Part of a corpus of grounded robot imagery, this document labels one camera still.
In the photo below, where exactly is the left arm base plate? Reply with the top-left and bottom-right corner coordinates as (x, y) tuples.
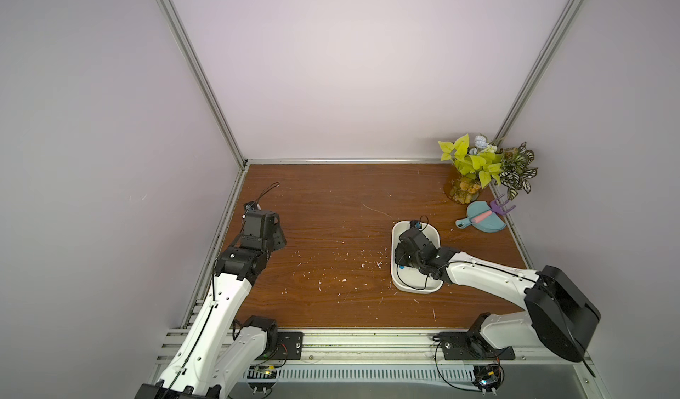
(262, 331), (304, 362)

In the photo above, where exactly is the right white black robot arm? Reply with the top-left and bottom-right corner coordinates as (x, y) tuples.
(391, 221), (601, 363)

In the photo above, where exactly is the yellow green potted plant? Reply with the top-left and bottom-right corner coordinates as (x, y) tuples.
(438, 133), (503, 204)

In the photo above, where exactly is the purple plastic fork toy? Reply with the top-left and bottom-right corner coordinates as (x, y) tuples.
(489, 195), (516, 217)

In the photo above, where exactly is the white plastic storage box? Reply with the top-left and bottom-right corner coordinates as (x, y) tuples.
(391, 220), (444, 295)

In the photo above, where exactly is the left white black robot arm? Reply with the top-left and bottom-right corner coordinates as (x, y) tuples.
(136, 202), (286, 398)

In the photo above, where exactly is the teal dustpan with pink brush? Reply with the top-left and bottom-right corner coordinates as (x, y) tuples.
(455, 201), (506, 234)

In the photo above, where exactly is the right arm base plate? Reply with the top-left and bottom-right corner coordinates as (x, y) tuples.
(433, 332), (516, 361)

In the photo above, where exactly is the dark variegated plant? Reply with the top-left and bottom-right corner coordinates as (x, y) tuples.
(500, 142), (538, 201)

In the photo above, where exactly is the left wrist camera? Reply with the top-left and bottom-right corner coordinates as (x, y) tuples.
(244, 201), (260, 213)

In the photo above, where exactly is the left electronics board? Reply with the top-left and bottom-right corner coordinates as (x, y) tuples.
(246, 365), (279, 398)

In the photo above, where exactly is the electronics board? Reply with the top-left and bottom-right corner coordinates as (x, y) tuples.
(472, 363), (505, 395)
(246, 365), (279, 398)

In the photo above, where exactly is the right electronics board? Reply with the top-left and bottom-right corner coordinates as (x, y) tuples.
(472, 363), (505, 395)

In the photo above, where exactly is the aluminium rail frame front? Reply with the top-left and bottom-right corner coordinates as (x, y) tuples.
(156, 327), (593, 367)

